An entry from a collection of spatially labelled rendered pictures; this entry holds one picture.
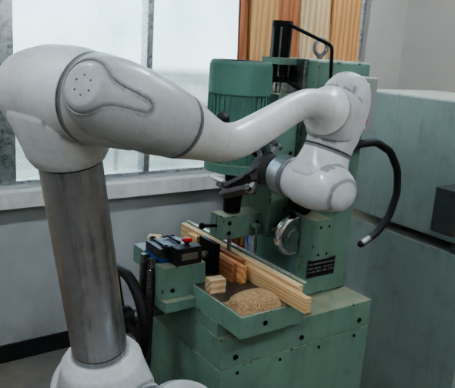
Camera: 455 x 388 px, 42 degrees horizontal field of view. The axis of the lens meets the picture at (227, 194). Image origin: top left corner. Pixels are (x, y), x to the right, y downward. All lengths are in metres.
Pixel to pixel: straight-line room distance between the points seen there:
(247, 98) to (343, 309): 0.71
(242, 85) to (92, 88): 0.88
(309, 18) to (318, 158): 2.28
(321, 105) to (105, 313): 0.55
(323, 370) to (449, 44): 2.59
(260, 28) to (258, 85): 1.61
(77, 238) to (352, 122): 0.59
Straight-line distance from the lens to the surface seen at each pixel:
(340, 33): 3.59
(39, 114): 0.86
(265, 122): 1.01
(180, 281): 1.62
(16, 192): 2.78
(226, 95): 1.59
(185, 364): 1.77
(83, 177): 0.92
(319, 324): 1.80
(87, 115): 0.74
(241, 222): 1.72
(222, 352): 1.59
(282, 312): 1.55
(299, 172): 1.22
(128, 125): 0.75
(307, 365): 1.84
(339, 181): 1.18
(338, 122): 1.18
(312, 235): 1.69
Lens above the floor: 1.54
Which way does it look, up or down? 14 degrees down
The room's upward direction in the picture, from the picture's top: 4 degrees clockwise
